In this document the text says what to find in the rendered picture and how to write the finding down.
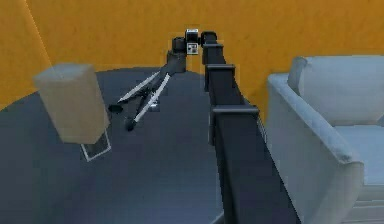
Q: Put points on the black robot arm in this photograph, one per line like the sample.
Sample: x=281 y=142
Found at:
x=233 y=133

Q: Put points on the beige floor lamp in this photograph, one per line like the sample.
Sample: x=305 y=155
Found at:
x=75 y=105

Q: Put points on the pale grey sofa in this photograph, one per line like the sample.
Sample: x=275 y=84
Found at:
x=330 y=133

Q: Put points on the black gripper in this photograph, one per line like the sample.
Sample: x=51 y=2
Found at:
x=177 y=55

